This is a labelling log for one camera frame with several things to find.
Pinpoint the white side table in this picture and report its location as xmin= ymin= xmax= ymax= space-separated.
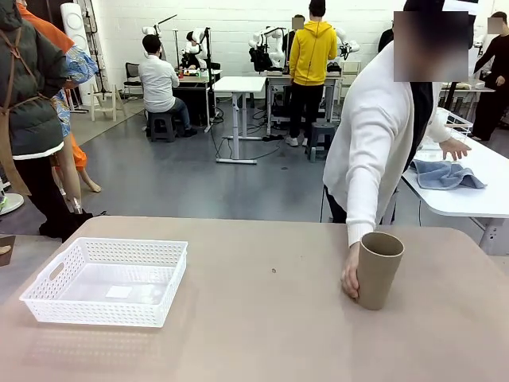
xmin=400 ymin=131 xmax=509 ymax=256

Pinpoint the mannequin in orange blue clothes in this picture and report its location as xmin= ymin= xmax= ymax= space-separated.
xmin=15 ymin=0 xmax=103 ymax=216

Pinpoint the brown tall cup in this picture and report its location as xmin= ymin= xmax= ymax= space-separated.
xmin=356 ymin=232 xmax=406 ymax=311

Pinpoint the black tripod stand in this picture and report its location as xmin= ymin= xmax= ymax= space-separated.
xmin=84 ymin=0 xmax=113 ymax=101

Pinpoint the white wire rack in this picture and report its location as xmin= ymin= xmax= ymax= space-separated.
xmin=435 ymin=106 xmax=474 ymax=144

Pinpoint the person's right forearm white sleeve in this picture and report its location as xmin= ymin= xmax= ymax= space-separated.
xmin=344 ymin=158 xmax=401 ymax=249

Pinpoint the person in green puffer jacket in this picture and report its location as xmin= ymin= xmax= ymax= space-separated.
xmin=0 ymin=0 xmax=83 ymax=244

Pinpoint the person's left hand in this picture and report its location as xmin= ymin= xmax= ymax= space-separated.
xmin=438 ymin=137 xmax=473 ymax=162

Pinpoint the wood top work desk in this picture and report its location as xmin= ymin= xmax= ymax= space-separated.
xmin=170 ymin=68 xmax=224 ymax=134

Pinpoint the person in black clothes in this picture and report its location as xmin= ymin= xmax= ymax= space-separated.
xmin=472 ymin=10 xmax=509 ymax=142

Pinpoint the blue towel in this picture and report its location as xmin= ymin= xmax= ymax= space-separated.
xmin=409 ymin=158 xmax=488 ymax=191

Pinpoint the white perforated plastic basket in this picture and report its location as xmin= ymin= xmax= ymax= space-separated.
xmin=18 ymin=237 xmax=189 ymax=329

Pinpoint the white frame work desk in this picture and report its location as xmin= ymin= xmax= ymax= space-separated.
xmin=264 ymin=70 xmax=344 ymax=136

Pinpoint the grey plastic stool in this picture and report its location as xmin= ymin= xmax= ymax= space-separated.
xmin=147 ymin=112 xmax=179 ymax=143
xmin=305 ymin=121 xmax=338 ymax=162

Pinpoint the person in dark top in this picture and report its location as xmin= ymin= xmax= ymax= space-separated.
xmin=281 ymin=14 xmax=306 ymax=67

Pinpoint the person in white cardigan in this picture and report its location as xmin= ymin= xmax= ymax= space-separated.
xmin=322 ymin=0 xmax=476 ymax=224

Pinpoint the seated person in white shirt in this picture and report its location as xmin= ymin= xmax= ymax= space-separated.
xmin=138 ymin=34 xmax=199 ymax=138

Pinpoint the person's right hand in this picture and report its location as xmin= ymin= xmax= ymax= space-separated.
xmin=340 ymin=243 xmax=363 ymax=302

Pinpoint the white wooden step stool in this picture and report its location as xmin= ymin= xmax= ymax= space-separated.
xmin=87 ymin=82 xmax=127 ymax=123

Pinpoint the wooden top table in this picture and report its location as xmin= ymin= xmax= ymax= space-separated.
xmin=437 ymin=78 xmax=497 ymax=111

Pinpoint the black office chair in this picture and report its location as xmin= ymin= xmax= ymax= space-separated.
xmin=122 ymin=61 xmax=143 ymax=99

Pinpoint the person in yellow hoodie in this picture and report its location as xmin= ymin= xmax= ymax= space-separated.
xmin=286 ymin=0 xmax=339 ymax=147

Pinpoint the white tower fan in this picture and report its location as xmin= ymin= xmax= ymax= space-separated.
xmin=59 ymin=2 xmax=100 ymax=107

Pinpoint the white height-adjustable desk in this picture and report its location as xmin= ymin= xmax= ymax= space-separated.
xmin=212 ymin=75 xmax=268 ymax=165

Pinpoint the white round stand base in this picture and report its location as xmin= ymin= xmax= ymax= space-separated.
xmin=0 ymin=192 xmax=25 ymax=216

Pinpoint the person's left forearm white sleeve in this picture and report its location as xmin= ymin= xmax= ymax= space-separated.
xmin=429 ymin=113 xmax=454 ymax=144

